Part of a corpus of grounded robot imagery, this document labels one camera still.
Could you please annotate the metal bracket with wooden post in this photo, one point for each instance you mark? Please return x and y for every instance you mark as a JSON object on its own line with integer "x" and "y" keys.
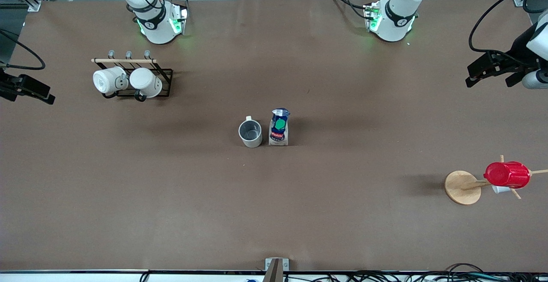
{"x": 276, "y": 267}

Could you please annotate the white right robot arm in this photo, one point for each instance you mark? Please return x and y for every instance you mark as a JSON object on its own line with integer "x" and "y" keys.
{"x": 154, "y": 25}

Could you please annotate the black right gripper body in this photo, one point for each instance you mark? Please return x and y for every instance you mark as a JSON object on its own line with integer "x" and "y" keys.
{"x": 7, "y": 86}

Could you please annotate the red plastic cup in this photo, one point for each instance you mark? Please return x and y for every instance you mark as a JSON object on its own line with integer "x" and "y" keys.
{"x": 507, "y": 175}

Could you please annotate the blue white milk carton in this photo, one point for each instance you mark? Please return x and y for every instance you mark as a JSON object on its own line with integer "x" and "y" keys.
{"x": 279, "y": 129}

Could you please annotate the white mug with face print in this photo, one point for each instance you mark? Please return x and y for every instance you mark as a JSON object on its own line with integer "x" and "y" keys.
{"x": 107, "y": 80}

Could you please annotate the small white cup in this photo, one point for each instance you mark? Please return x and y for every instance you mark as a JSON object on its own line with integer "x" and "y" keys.
{"x": 500, "y": 189}

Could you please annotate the brown table cover sheet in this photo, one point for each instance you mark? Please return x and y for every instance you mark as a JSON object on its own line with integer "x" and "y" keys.
{"x": 274, "y": 209}

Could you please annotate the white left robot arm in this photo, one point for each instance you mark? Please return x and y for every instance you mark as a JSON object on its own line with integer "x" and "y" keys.
{"x": 396, "y": 21}

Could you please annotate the plain white mug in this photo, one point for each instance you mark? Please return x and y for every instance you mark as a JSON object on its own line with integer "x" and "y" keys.
{"x": 145, "y": 81}

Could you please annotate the wooden mug tree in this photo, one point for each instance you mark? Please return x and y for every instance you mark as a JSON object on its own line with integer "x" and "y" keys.
{"x": 462, "y": 188}

